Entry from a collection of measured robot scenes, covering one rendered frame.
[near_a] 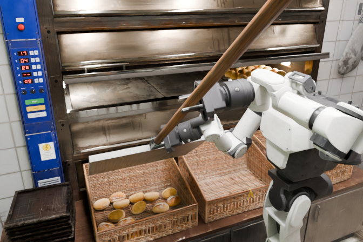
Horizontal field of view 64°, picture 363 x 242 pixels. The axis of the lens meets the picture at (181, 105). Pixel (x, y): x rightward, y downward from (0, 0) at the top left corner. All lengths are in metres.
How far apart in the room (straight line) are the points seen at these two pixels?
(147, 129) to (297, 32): 1.29
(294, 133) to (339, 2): 1.61
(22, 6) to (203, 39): 1.01
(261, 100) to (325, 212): 1.55
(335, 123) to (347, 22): 1.94
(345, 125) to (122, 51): 1.27
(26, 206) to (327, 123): 1.45
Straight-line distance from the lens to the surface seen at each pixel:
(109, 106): 1.81
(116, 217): 1.80
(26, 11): 1.66
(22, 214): 1.71
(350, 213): 2.60
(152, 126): 1.92
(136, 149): 1.31
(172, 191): 1.94
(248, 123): 1.39
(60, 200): 1.72
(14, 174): 1.95
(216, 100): 0.85
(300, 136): 1.13
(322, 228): 2.44
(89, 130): 1.85
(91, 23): 1.70
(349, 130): 0.80
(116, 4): 1.70
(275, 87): 0.85
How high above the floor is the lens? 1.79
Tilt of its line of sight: 20 degrees down
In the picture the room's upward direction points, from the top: straight up
